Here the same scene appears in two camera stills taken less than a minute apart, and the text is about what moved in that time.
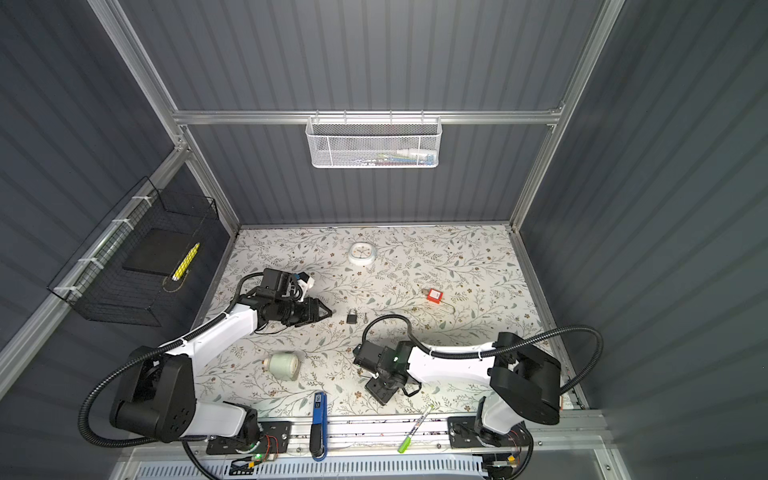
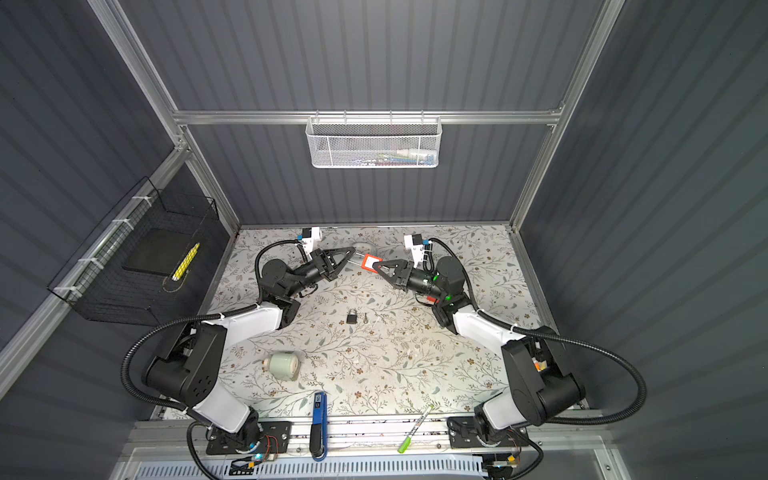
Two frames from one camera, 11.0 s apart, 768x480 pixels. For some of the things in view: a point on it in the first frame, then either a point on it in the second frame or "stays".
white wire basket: (373, 142) stays
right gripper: (378, 393) -> (404, 276)
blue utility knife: (318, 434) stays
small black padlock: (352, 317) stays
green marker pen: (408, 440) stays
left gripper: (311, 314) -> (322, 266)
